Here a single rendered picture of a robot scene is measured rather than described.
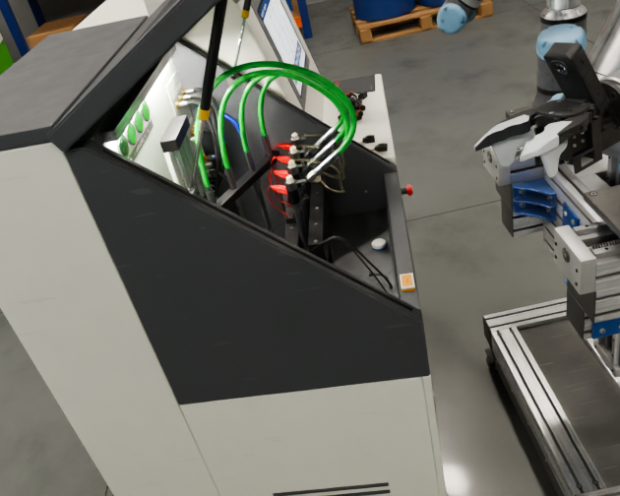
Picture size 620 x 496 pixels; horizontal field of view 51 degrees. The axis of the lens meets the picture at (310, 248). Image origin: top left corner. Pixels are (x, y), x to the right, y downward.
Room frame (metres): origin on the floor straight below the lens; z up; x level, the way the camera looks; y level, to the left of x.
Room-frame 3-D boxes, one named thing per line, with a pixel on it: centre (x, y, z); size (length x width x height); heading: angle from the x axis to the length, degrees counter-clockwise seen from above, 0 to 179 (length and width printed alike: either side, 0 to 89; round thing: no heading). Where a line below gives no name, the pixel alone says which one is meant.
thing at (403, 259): (1.35, -0.23, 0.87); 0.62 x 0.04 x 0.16; 171
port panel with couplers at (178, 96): (1.67, 0.23, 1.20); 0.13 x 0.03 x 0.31; 171
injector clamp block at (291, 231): (1.51, -0.01, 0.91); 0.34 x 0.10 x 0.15; 171
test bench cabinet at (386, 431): (1.39, 0.04, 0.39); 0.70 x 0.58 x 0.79; 171
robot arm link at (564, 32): (1.58, -0.75, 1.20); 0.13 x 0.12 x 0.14; 152
